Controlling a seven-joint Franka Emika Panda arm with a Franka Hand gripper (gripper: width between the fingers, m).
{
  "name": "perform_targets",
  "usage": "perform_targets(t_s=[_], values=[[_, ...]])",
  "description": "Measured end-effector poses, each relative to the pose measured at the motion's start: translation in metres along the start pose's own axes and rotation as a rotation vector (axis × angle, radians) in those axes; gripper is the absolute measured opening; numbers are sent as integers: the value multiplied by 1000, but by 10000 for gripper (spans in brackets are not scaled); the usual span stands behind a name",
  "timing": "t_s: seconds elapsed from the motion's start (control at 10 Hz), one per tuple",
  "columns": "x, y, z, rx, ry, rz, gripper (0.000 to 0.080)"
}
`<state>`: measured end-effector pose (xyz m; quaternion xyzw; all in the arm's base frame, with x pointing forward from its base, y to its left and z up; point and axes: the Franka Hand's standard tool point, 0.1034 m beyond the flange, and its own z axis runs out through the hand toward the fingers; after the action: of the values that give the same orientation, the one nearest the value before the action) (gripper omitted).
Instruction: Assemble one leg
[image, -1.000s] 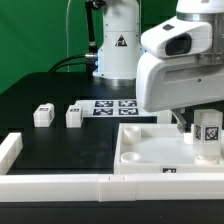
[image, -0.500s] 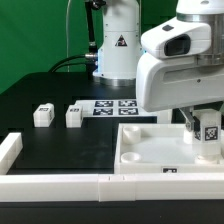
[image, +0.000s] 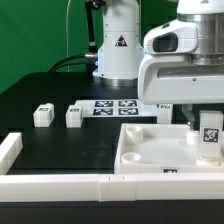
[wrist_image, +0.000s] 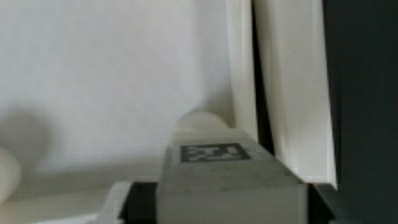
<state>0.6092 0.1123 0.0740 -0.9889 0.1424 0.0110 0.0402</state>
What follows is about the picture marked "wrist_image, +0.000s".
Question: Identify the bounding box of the white U-shaped fence wall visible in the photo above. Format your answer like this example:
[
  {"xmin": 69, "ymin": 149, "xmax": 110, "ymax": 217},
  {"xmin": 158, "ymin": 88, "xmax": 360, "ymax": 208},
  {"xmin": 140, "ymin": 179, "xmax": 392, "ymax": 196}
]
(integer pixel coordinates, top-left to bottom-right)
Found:
[{"xmin": 254, "ymin": 0, "xmax": 337, "ymax": 184}]

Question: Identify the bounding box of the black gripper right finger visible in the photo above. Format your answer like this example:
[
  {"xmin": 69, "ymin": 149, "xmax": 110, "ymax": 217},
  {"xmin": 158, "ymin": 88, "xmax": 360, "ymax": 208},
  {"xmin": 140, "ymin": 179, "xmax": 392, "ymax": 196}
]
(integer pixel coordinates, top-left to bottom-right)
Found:
[{"xmin": 307, "ymin": 183, "xmax": 355, "ymax": 224}]

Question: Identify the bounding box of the white square tabletop part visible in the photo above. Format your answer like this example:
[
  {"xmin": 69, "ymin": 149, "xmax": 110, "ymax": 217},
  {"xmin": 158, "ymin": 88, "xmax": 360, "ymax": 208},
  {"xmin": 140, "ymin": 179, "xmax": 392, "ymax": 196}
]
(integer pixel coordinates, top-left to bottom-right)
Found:
[{"xmin": 0, "ymin": 0, "xmax": 255, "ymax": 224}]

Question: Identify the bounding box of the white leg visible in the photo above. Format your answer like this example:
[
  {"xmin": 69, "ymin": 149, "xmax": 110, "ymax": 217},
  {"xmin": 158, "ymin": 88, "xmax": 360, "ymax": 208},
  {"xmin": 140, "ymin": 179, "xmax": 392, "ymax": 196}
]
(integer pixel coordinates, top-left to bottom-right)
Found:
[{"xmin": 156, "ymin": 111, "xmax": 307, "ymax": 224}]

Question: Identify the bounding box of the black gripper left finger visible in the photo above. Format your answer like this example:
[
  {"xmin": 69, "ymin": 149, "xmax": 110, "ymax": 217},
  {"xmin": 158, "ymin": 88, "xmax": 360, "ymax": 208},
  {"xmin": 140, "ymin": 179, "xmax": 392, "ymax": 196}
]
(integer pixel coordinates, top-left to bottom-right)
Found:
[{"xmin": 95, "ymin": 180, "xmax": 159, "ymax": 224}]

